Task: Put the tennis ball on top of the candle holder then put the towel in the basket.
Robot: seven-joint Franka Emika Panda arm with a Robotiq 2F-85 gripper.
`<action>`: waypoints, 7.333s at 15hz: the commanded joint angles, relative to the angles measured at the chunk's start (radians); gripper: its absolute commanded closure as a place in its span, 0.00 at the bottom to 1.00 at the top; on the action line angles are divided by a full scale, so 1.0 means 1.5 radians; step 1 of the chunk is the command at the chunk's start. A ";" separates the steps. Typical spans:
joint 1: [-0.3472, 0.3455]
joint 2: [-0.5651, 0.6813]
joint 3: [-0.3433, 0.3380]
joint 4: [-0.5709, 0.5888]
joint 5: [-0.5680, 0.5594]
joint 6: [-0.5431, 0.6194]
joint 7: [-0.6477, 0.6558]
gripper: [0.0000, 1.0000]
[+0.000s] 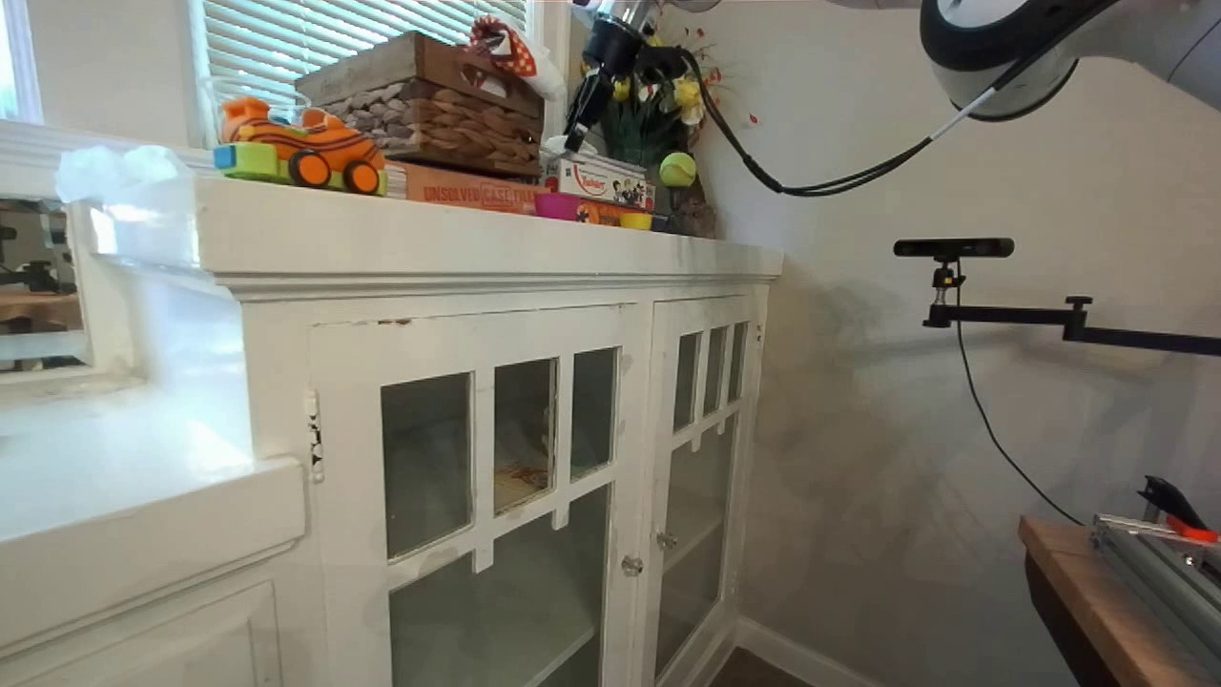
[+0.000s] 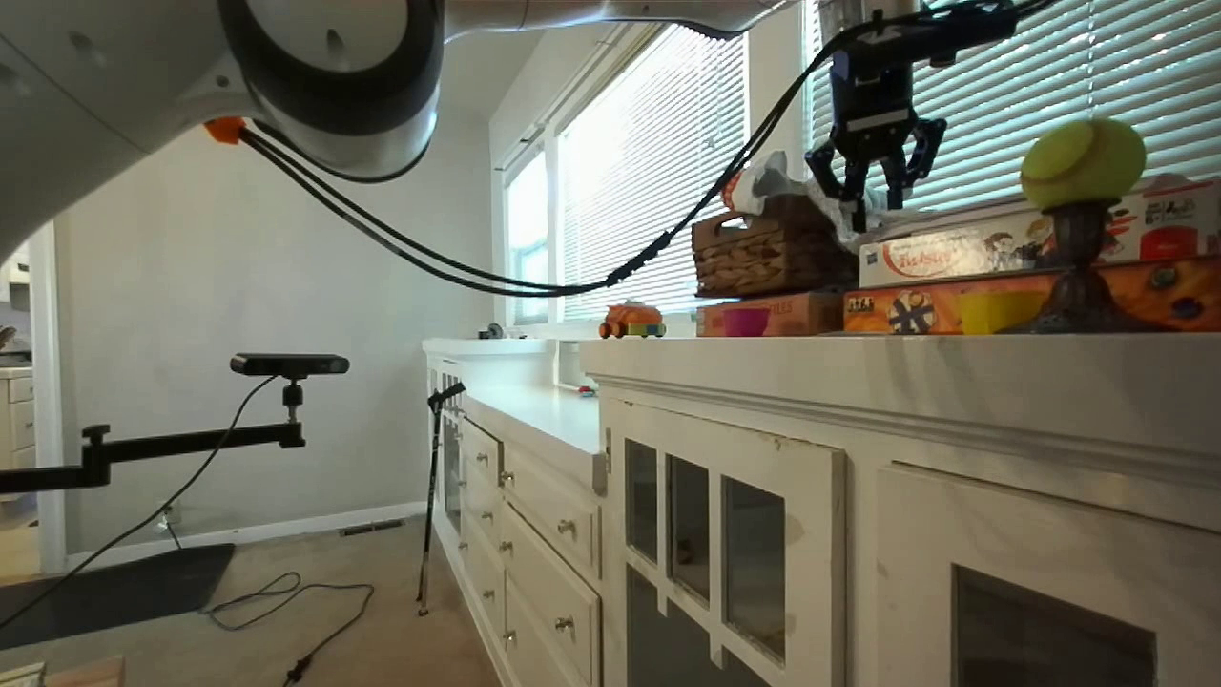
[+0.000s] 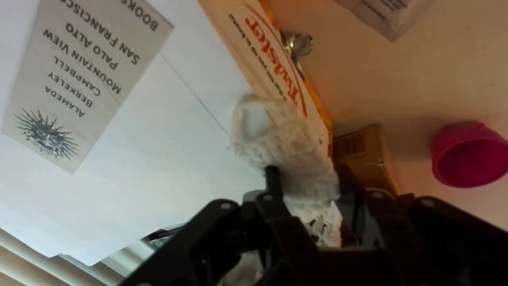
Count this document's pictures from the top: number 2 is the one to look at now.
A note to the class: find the brown flat game box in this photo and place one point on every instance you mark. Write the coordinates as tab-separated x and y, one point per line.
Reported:
802	315

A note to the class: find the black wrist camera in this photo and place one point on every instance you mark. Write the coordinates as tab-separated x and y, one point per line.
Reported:
973	24

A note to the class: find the tall white glass-door cabinet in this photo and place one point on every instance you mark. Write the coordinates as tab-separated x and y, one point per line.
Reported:
890	509

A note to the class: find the white Twister game box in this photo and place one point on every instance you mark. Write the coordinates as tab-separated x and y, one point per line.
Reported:
940	254

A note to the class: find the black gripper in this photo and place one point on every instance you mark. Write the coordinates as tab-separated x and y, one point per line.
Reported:
875	76

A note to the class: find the black stereo camera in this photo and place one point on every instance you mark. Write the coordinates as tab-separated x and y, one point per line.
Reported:
292	362

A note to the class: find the dark metal candle holder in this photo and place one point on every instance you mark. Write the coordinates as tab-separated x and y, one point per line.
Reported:
1076	273

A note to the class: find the yellow-green tennis ball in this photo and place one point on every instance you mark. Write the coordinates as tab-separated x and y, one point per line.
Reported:
1086	161

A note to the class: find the orange toy car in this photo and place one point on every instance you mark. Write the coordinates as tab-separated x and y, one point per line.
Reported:
632	322

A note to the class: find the narrow white window blinds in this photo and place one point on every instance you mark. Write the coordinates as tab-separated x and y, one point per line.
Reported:
660	167

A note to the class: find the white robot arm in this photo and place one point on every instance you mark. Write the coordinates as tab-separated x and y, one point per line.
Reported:
128	88

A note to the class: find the low white drawer cabinet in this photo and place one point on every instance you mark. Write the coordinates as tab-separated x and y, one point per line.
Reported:
534	509

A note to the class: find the thin black stand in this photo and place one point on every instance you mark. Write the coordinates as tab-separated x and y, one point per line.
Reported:
431	497

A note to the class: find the black stand base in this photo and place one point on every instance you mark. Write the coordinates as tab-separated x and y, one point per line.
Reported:
102	593

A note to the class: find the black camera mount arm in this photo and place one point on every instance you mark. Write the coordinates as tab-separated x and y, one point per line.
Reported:
178	443

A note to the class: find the brown wicker basket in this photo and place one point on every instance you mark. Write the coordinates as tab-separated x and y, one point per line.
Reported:
769	254

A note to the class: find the blue orange puzzle box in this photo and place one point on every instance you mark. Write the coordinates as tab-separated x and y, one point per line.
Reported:
1185	294

